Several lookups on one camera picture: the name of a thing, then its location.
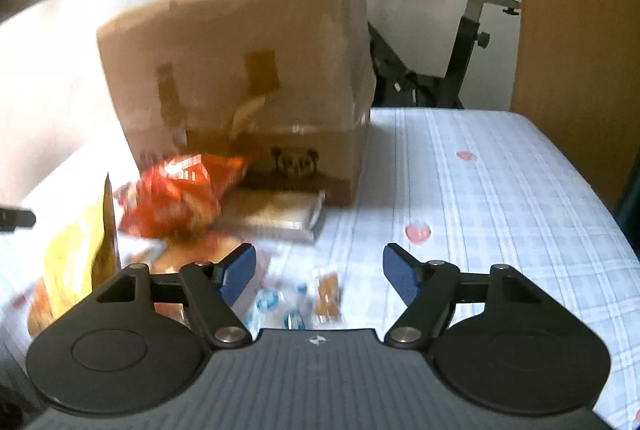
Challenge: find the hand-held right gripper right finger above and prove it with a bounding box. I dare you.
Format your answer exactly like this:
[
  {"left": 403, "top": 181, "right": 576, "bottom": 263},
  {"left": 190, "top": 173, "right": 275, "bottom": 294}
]
[{"left": 382, "top": 243, "right": 545, "bottom": 349}]

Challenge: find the brown cardboard box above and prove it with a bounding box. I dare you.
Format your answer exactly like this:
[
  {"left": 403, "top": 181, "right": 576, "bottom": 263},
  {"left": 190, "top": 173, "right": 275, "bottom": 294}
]
[{"left": 96, "top": 0, "right": 377, "bottom": 207}]

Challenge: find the beige snack packet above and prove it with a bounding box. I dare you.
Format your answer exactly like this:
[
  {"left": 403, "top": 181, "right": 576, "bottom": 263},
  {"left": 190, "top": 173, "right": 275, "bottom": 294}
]
[{"left": 215, "top": 188, "right": 328, "bottom": 244}]

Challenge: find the small orange snack packet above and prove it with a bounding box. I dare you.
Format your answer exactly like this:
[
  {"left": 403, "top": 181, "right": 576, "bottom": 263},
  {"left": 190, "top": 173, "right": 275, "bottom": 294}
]
[{"left": 312, "top": 272, "right": 342, "bottom": 326}]

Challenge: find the checked bed sheet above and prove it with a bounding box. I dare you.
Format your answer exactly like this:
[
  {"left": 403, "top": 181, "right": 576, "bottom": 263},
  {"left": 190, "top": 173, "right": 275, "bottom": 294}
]
[{"left": 0, "top": 107, "right": 640, "bottom": 422}]

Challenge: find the black exercise bike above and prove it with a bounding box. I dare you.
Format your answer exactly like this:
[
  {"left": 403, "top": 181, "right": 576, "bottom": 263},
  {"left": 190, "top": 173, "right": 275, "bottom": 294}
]
[{"left": 302, "top": 0, "right": 523, "bottom": 111}]

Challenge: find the wooden panel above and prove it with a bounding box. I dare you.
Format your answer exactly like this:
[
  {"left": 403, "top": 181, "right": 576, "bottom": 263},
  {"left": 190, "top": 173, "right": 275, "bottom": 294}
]
[{"left": 510, "top": 0, "right": 640, "bottom": 212}]

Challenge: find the yellow snack bag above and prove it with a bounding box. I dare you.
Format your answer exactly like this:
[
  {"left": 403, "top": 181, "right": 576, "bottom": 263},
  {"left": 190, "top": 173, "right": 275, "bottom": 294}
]
[{"left": 27, "top": 172, "right": 122, "bottom": 337}]

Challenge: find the teal curtain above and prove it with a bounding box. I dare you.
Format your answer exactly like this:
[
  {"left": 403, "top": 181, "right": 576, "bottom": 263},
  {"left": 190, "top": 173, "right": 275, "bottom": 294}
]
[{"left": 614, "top": 190, "right": 640, "bottom": 263}]

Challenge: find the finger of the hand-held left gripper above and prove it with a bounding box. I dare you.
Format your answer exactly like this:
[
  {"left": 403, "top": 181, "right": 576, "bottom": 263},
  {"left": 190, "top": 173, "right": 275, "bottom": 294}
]
[{"left": 0, "top": 206, "right": 37, "bottom": 232}]

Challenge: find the blue white snack packet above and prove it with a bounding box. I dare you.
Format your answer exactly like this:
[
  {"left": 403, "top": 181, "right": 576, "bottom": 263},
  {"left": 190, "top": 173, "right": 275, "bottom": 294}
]
[{"left": 249, "top": 282, "right": 312, "bottom": 331}]

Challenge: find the orange snack bag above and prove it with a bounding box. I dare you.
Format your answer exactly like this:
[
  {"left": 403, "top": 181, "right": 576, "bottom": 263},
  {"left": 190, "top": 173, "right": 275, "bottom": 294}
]
[{"left": 117, "top": 154, "right": 251, "bottom": 239}]

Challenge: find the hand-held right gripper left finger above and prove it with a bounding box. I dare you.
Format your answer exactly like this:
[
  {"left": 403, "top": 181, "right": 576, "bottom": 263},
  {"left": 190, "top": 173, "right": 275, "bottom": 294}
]
[{"left": 95, "top": 243, "right": 258, "bottom": 349}]

